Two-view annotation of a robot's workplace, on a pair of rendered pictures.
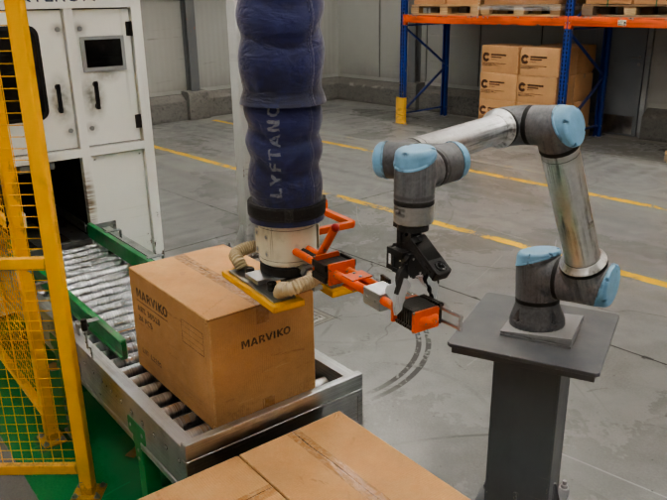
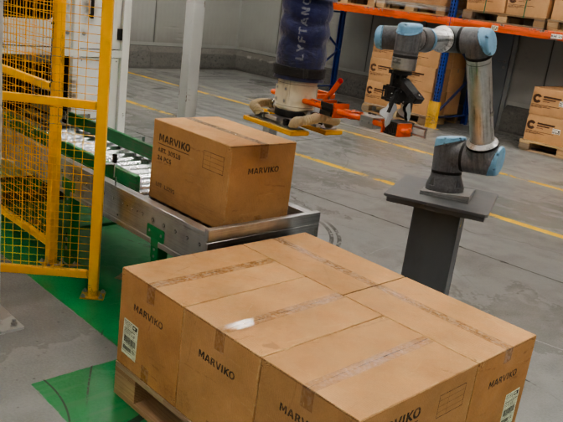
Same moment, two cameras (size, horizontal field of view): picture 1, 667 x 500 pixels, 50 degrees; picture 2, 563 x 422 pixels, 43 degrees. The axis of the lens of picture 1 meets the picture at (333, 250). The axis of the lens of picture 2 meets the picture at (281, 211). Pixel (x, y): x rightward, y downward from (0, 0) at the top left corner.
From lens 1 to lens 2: 1.21 m
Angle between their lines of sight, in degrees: 8
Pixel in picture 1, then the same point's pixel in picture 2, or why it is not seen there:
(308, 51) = not seen: outside the picture
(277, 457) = (270, 248)
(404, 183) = (403, 42)
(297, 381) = (276, 209)
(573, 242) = (478, 125)
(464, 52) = (354, 39)
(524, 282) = (440, 156)
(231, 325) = (245, 155)
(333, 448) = (307, 247)
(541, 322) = (448, 186)
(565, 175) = (481, 74)
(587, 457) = not seen: hidden behind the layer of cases
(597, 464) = not seen: hidden behind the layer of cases
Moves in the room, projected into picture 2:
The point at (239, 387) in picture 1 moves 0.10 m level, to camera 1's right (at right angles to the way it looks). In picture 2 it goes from (241, 203) to (263, 204)
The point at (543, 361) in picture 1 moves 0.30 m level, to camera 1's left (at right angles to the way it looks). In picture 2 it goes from (450, 207) to (389, 201)
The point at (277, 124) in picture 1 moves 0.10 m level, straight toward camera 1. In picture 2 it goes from (308, 10) to (313, 11)
